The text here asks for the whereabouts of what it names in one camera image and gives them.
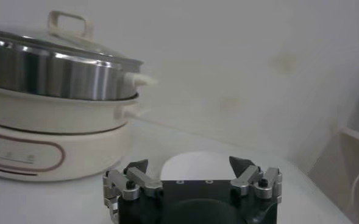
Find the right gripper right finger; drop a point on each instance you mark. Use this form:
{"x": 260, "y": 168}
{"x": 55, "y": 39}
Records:
{"x": 246, "y": 179}

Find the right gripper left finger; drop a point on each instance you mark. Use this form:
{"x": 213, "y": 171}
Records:
{"x": 145, "y": 182}

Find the round glass pot lid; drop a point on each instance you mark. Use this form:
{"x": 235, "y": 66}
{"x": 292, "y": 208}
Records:
{"x": 60, "y": 41}

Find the round white plate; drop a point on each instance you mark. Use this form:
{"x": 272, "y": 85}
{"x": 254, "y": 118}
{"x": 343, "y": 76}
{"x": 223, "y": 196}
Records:
{"x": 194, "y": 165}

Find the cream electric cooker base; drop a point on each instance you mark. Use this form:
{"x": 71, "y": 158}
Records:
{"x": 75, "y": 146}

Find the white side table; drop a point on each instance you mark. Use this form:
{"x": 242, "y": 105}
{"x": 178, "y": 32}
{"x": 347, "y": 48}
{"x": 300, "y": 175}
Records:
{"x": 334, "y": 170}

